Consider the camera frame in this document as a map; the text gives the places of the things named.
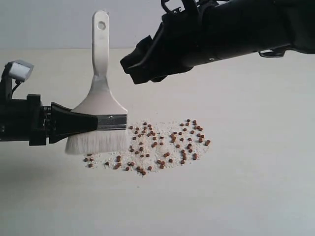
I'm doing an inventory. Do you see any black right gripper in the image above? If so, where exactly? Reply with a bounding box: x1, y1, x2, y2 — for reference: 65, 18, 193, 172
120, 0, 217, 85

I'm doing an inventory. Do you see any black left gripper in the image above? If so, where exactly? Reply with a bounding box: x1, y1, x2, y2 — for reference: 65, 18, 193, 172
0, 94, 98, 146

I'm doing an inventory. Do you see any wide white bristle paintbrush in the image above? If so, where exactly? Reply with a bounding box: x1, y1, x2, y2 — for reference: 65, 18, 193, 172
65, 10, 128, 154

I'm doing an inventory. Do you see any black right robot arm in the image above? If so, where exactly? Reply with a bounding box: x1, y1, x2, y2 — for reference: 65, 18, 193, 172
120, 0, 315, 84

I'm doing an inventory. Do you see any brown pellets and rice pile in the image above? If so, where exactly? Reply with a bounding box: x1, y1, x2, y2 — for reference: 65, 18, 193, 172
83, 119, 212, 176

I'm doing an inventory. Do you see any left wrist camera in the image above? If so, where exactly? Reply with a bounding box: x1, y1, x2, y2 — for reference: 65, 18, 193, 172
5, 59, 34, 83

